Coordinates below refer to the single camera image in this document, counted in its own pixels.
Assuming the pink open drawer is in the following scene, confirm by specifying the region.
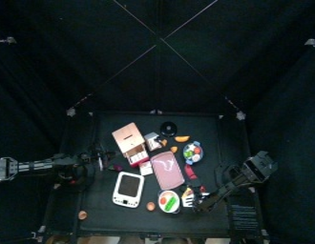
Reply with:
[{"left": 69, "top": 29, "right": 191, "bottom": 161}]
[{"left": 124, "top": 148, "right": 150, "bottom": 168}]

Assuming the pink wooden drawer cabinet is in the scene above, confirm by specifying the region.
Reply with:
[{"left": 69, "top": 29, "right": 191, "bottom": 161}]
[{"left": 111, "top": 122, "right": 146, "bottom": 155}]

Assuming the toy cake slice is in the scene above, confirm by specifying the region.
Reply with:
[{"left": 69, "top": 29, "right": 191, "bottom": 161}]
[{"left": 181, "top": 186, "right": 197, "bottom": 200}]

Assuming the purple toy eggplant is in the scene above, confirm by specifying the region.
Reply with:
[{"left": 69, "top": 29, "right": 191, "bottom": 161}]
[{"left": 110, "top": 163, "right": 126, "bottom": 173}]

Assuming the white plate with toy vegetables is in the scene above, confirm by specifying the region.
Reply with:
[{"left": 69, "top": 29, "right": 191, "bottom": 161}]
[{"left": 156, "top": 190, "right": 182, "bottom": 214}]

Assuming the red black toy utensil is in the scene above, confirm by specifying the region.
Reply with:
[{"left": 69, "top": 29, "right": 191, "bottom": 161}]
[{"left": 183, "top": 164, "right": 203, "bottom": 189}]

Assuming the small white pink card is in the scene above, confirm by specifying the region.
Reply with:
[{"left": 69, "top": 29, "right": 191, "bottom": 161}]
[{"left": 139, "top": 161, "right": 154, "bottom": 176}]

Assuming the white printed label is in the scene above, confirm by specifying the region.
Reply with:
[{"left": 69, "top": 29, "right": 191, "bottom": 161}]
[{"left": 230, "top": 204, "right": 260, "bottom": 232}]

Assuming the pink rectangular tray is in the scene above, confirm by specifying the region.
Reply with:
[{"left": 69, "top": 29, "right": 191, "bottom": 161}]
[{"left": 148, "top": 151, "right": 186, "bottom": 191}]

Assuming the small white toy box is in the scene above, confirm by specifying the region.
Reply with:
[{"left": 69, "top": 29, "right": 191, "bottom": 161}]
[{"left": 144, "top": 132, "right": 163, "bottom": 152}]

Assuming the blue pan with toy vegetables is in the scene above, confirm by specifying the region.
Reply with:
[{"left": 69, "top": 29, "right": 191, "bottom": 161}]
[{"left": 182, "top": 140, "right": 205, "bottom": 166}]

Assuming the black round lid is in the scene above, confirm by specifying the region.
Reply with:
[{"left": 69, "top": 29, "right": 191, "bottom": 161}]
[{"left": 159, "top": 121, "right": 178, "bottom": 138}]

